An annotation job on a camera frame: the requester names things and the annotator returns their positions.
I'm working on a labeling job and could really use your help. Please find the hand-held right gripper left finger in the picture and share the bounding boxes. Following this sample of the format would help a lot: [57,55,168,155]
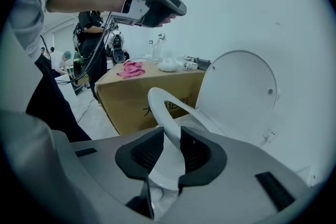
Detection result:
[70,126,165,220]

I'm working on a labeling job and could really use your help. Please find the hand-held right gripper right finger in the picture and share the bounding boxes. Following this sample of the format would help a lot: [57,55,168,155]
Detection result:
[170,125,310,223]

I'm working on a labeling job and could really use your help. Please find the white toilet lid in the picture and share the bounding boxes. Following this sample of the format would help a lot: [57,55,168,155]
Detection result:
[195,49,279,137]

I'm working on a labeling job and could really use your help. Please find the white toilet seat ring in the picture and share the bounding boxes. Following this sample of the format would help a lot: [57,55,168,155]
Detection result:
[147,87,211,192]

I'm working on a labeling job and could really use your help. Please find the white spare toilet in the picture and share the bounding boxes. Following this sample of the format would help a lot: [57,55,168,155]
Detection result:
[142,43,165,64]

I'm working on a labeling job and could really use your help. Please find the person's left hand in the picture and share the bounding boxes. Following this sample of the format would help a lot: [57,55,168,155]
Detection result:
[156,14,179,28]

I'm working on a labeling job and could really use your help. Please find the white fluffy sponge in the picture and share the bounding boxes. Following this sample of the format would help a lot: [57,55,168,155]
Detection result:
[156,57,179,72]

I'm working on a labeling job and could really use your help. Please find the black plastic tray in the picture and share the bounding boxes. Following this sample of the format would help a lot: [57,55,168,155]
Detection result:
[187,55,212,71]

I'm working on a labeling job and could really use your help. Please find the large cardboard box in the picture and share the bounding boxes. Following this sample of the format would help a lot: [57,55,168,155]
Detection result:
[94,61,208,136]

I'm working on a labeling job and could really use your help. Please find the pink cloth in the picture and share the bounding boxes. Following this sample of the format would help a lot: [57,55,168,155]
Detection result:
[117,67,146,79]
[123,61,145,71]

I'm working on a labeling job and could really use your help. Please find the person's black trousers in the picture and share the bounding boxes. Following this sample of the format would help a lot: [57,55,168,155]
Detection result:
[25,54,91,143]

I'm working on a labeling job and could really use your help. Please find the person's gray shirt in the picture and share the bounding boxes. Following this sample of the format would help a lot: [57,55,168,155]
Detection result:
[7,0,116,61]

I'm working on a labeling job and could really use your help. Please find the white wall valve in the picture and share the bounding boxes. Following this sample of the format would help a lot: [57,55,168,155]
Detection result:
[262,127,278,144]

